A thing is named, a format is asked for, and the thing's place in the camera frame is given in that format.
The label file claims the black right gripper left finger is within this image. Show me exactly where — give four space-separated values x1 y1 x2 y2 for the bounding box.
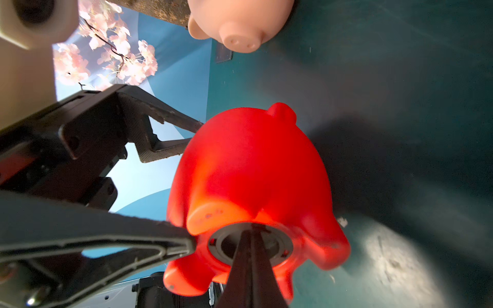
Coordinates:
217 231 252 308

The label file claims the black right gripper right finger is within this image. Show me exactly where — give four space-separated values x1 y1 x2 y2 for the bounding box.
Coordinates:
251 230 288 308

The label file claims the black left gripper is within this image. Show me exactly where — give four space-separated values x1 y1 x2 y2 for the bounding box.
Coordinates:
0 84 204 308

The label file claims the red piggy bank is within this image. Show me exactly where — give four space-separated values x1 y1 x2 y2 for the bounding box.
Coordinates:
164 103 351 301

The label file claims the pink piggy bank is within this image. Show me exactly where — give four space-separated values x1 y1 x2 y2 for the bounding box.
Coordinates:
187 0 294 53

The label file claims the pink cherry blossom tree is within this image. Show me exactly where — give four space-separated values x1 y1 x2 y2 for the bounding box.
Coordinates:
53 1 194 96

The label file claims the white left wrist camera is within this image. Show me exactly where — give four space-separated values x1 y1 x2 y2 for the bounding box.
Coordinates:
1 0 79 129

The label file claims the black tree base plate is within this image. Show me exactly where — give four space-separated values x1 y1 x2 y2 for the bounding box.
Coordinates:
215 42 234 64

